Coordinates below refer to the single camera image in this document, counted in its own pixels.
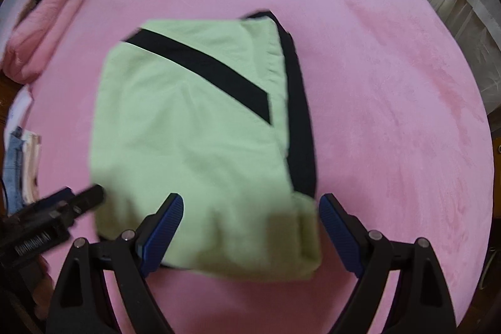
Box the green and black hooded jacket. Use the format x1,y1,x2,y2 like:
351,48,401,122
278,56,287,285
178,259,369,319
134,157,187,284
89,11,322,281

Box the left hand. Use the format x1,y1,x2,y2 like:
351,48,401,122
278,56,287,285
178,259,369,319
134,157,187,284
32,257,54,320

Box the folded cream garment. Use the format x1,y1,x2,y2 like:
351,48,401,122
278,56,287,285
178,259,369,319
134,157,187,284
21,131,42,205

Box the white printed pillow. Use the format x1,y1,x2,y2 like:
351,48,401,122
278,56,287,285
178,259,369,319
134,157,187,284
4,85,33,136

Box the folded pink quilt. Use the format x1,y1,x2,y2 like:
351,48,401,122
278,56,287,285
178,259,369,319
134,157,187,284
1,0,84,85

